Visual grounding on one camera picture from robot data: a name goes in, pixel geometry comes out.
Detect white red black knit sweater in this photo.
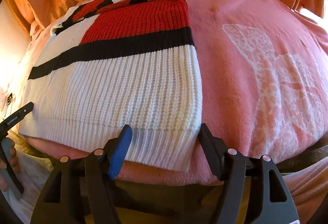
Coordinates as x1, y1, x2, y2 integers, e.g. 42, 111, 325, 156
19, 0, 202, 171

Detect person's left hand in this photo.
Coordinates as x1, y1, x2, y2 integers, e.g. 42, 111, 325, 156
0, 141, 21, 191

